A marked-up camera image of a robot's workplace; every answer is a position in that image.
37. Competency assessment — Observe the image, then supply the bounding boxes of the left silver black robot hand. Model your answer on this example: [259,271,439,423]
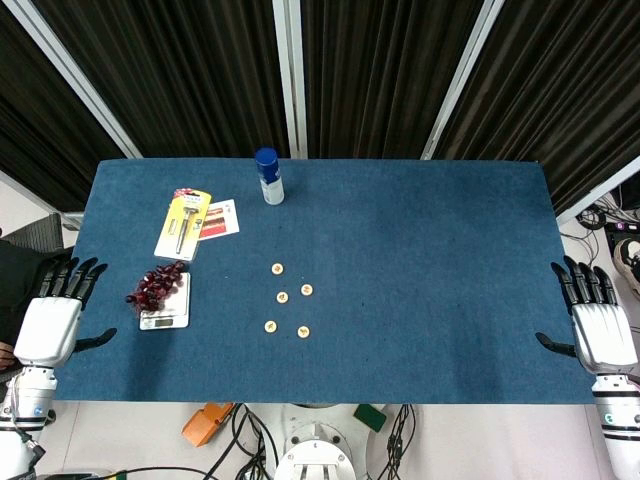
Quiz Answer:
[13,257,118,369]

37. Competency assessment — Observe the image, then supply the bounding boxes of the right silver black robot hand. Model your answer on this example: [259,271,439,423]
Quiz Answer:
[534,255,640,375]

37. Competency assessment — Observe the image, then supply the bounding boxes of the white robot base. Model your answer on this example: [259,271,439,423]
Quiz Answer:
[273,402,372,480]

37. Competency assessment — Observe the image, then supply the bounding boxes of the white black sneaker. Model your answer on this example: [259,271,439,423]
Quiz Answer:
[613,238,640,296]

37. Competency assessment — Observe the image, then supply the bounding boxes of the grey mesh chair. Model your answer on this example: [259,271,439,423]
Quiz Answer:
[2,213,66,251]

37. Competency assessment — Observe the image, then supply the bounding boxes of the bunch of red grapes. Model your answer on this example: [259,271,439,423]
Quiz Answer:
[125,259,187,317]

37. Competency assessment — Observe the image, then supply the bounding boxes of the white kitchen scale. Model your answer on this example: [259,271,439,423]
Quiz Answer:
[139,271,192,331]

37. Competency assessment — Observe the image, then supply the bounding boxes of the razor in yellow card package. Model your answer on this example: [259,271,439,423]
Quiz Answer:
[153,186,214,260]

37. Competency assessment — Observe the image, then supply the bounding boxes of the orange box under table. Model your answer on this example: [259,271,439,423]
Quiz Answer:
[180,402,236,448]

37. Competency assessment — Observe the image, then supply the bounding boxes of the black pleated curtain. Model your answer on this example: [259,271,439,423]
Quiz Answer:
[32,0,291,160]
[0,7,126,211]
[434,0,640,216]
[298,0,484,161]

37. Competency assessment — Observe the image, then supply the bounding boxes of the white red printed leaflet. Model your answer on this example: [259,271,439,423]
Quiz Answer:
[198,198,241,243]

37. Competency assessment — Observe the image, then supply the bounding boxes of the blue table cloth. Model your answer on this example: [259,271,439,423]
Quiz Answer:
[47,158,601,405]

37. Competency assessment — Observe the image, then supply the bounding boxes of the green block under table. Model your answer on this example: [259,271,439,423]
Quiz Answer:
[352,403,388,432]

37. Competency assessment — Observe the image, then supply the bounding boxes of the blue capped white bottle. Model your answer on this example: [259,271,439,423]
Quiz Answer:
[254,147,286,206]

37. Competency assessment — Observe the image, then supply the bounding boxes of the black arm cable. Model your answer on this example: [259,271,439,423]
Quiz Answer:
[7,377,47,469]

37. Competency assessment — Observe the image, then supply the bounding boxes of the tangled cables beside table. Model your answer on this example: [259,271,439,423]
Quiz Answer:
[574,189,640,234]

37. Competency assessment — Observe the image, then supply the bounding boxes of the black floor cable bundle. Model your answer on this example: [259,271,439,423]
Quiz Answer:
[199,402,282,480]
[372,403,417,480]

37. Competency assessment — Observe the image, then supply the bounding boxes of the white frame post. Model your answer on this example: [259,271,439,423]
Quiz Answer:
[421,0,506,161]
[4,0,145,160]
[272,0,309,160]

